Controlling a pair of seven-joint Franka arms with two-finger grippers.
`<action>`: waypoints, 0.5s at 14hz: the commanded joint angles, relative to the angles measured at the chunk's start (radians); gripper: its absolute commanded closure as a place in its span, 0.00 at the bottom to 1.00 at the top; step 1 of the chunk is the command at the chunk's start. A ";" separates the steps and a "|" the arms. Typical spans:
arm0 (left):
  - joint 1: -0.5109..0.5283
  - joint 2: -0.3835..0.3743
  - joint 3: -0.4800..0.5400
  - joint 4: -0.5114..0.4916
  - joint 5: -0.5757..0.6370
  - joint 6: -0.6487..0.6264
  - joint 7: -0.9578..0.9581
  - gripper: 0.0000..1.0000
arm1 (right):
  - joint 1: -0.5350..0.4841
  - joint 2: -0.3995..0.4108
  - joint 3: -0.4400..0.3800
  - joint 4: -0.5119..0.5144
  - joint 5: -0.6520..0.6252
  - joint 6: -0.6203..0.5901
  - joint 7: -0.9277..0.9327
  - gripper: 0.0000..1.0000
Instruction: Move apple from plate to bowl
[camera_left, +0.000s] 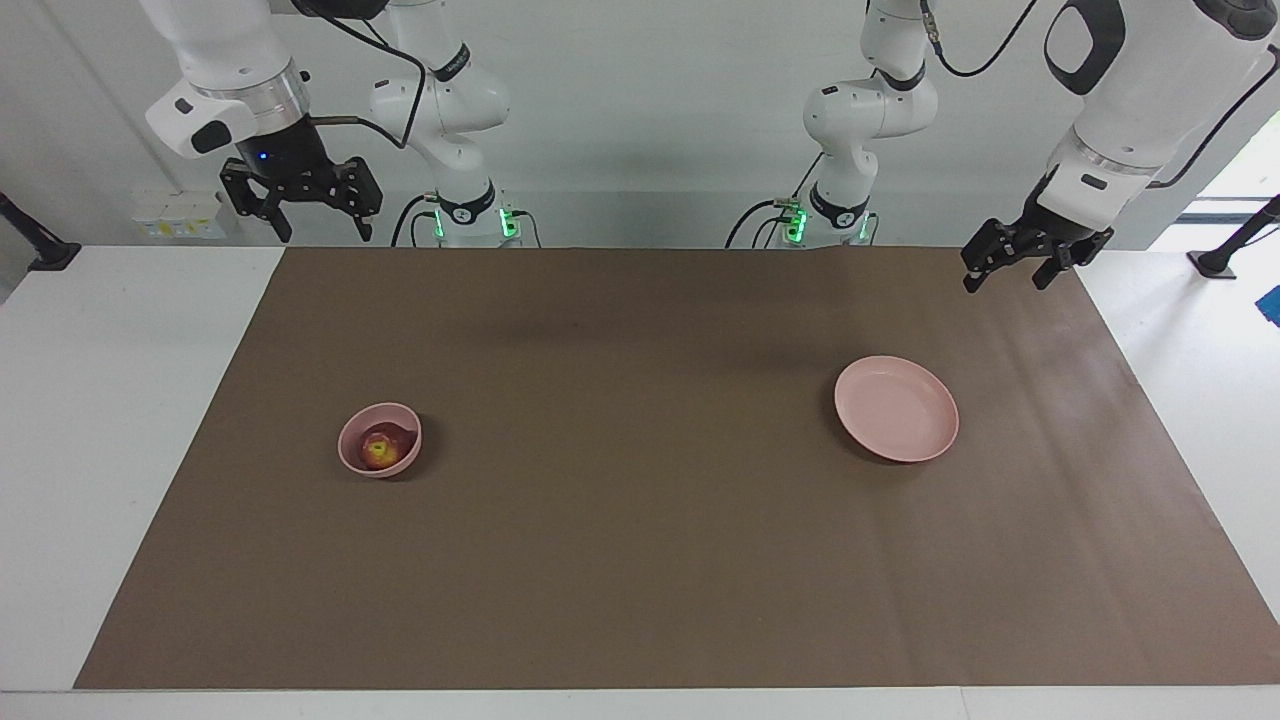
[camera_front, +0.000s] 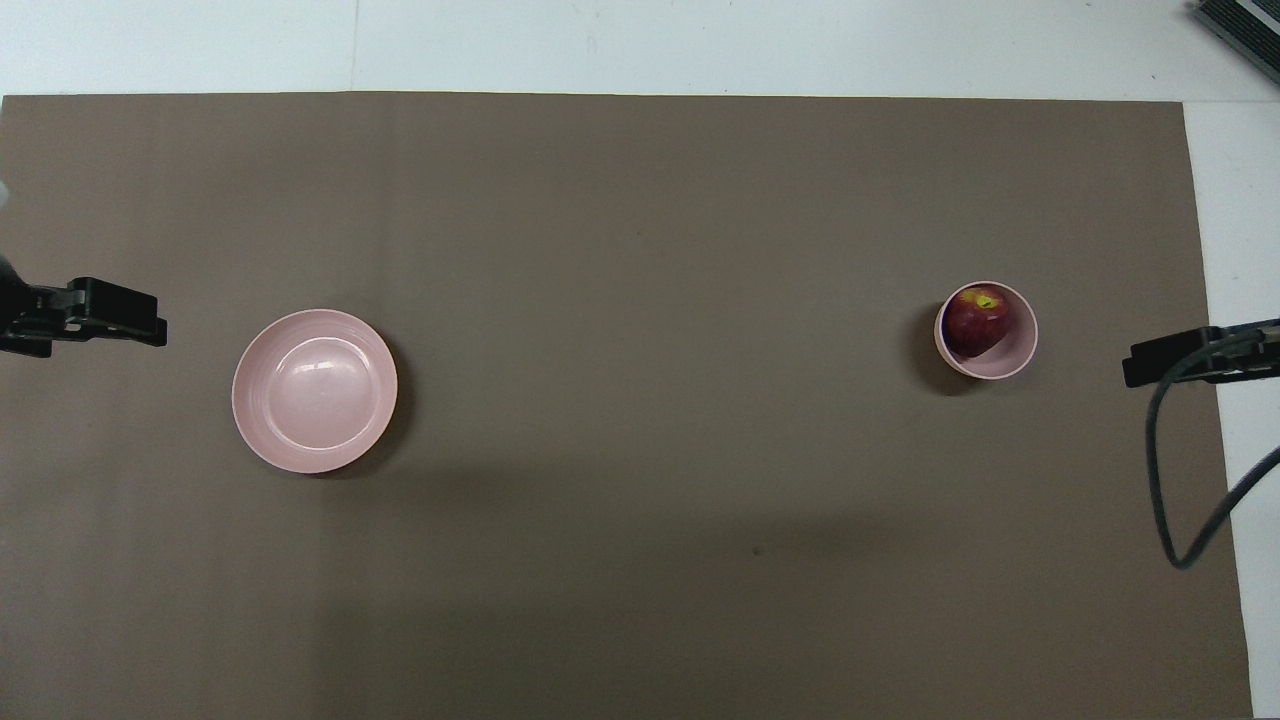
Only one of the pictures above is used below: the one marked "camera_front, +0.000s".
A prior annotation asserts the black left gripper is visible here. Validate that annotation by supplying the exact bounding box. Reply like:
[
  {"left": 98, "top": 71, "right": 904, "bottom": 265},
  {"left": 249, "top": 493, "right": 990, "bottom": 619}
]
[{"left": 0, "top": 255, "right": 170, "bottom": 358}]

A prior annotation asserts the dark red apple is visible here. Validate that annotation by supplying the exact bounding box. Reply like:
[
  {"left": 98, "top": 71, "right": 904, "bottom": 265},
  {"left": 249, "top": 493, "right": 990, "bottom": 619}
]
[{"left": 944, "top": 286, "right": 1012, "bottom": 359}]

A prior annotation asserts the pink bowl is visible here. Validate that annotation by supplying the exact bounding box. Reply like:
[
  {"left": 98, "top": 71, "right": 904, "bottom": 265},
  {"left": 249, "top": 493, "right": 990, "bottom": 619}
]
[{"left": 934, "top": 281, "right": 1039, "bottom": 382}]

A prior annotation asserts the pink plate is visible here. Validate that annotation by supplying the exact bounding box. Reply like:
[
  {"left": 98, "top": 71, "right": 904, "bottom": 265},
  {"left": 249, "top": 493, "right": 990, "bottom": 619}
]
[{"left": 231, "top": 309, "right": 400, "bottom": 475}]

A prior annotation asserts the brown table mat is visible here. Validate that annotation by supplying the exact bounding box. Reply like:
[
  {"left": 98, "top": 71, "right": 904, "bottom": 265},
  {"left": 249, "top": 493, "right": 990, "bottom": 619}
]
[{"left": 0, "top": 92, "right": 1256, "bottom": 720}]

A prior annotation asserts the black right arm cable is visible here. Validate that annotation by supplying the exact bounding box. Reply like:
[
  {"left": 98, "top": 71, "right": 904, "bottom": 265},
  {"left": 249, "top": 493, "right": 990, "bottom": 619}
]
[{"left": 1145, "top": 320, "right": 1280, "bottom": 571}]

